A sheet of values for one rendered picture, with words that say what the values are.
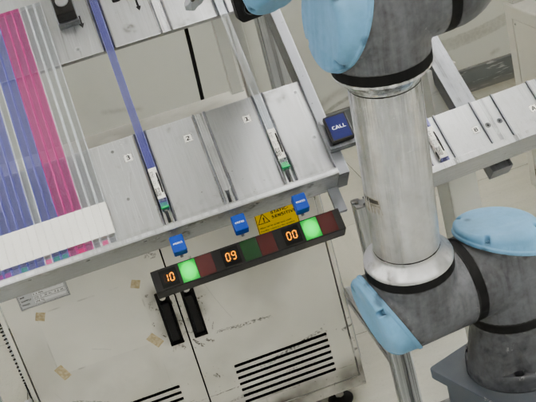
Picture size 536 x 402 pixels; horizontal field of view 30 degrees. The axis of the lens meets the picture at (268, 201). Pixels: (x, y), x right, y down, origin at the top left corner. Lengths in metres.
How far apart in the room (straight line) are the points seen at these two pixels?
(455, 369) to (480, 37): 2.63
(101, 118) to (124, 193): 1.94
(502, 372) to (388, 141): 0.41
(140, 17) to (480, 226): 0.84
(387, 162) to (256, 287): 1.01
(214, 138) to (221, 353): 0.60
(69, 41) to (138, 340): 0.65
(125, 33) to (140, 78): 1.76
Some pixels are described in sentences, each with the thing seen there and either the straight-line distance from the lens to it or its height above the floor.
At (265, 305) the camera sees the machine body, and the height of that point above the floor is 0.34.
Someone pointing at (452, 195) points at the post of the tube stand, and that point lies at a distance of 1.92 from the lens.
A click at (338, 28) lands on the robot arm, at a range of 1.05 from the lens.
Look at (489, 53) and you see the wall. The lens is 4.02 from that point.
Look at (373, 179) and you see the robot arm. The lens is 1.18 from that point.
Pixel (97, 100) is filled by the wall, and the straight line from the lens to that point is 3.65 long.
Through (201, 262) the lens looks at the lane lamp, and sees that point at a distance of 1.69.
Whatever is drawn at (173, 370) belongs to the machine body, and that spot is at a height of 0.27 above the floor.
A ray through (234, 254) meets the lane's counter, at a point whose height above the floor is 0.66.
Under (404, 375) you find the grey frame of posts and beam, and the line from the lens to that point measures 1.99.
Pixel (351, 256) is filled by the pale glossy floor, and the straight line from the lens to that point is 2.98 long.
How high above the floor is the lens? 1.41
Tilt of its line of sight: 24 degrees down
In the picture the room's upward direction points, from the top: 16 degrees counter-clockwise
